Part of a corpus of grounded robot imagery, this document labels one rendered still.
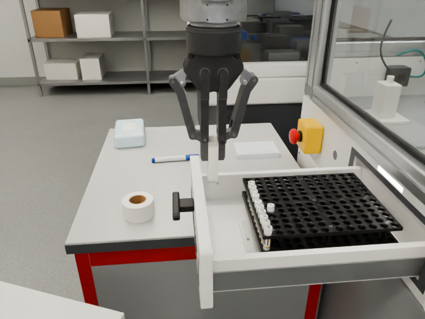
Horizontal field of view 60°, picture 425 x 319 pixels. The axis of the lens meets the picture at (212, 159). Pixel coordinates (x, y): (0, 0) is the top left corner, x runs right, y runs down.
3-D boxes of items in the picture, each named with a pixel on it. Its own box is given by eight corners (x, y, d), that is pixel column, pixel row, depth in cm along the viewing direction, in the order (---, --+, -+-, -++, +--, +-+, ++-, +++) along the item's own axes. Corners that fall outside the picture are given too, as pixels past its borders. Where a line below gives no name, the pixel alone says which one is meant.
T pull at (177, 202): (172, 222, 59) (172, 215, 58) (172, 197, 65) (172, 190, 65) (195, 221, 59) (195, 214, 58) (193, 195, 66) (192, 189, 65)
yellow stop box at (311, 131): (301, 154, 94) (304, 128, 90) (293, 143, 100) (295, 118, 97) (320, 154, 94) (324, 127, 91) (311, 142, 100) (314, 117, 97)
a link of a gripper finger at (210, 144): (213, 143, 55) (209, 143, 55) (213, 183, 59) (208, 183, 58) (211, 135, 58) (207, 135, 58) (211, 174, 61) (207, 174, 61)
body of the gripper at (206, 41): (182, 26, 45) (184, 99, 50) (250, 26, 46) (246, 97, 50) (181, 19, 52) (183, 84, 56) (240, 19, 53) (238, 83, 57)
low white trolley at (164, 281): (110, 445, 110) (64, 243, 75) (131, 286, 165) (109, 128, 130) (301, 423, 115) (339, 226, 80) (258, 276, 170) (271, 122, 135)
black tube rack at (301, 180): (260, 268, 58) (262, 236, 55) (241, 206, 74) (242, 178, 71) (394, 259, 60) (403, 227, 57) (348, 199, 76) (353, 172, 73)
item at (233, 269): (212, 293, 54) (212, 262, 51) (200, 198, 77) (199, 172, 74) (467, 274, 58) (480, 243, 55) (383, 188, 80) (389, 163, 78)
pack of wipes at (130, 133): (145, 147, 116) (144, 133, 114) (114, 149, 115) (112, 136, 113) (144, 129, 129) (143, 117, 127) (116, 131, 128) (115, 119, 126)
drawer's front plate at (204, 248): (200, 311, 53) (199, 252, 48) (191, 200, 79) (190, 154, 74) (212, 310, 53) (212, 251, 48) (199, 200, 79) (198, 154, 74)
